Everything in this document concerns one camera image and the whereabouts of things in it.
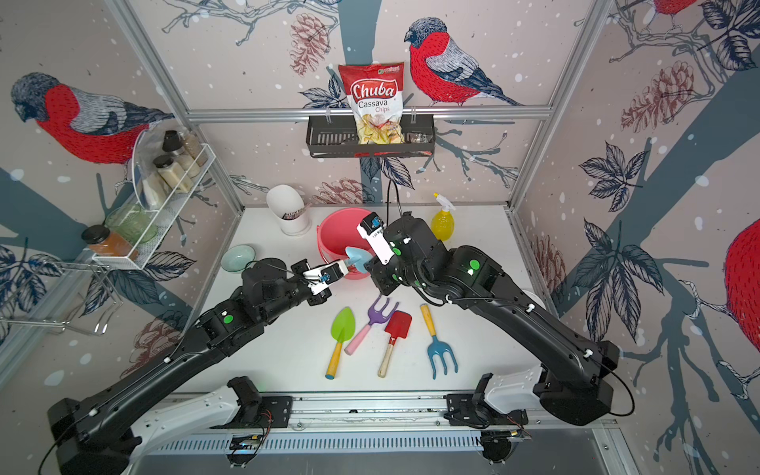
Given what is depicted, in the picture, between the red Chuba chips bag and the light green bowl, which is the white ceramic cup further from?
the red Chuba chips bag

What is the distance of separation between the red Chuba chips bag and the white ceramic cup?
361 millimetres

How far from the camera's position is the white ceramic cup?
3.48 ft

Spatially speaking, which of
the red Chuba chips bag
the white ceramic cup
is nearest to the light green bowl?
the white ceramic cup

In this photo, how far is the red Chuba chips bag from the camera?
0.81m
